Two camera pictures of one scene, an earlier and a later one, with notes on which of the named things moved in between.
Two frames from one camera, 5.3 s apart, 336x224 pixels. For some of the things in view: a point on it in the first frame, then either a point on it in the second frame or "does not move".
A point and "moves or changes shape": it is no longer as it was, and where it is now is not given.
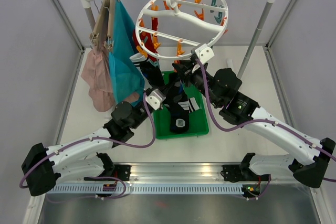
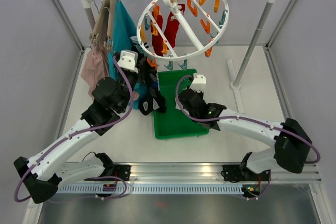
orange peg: [142, 51] to [142, 34]
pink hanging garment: [96, 71] does not move
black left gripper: [165, 88] to [140, 77]
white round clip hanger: [191, 17] does not move
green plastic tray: [198, 121] does not move
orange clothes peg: [154, 7] moves or changes shape
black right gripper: [185, 69] to [200, 94]
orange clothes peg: [156, 43] to [155, 30]
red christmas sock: [146, 39] to [172, 25]
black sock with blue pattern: [180, 107] to [153, 100]
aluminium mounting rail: [174, 174] does not move
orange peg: [180, 51] to [207, 27]
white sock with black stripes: [139, 60] moves or changes shape
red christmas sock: [155, 27] moves or changes shape
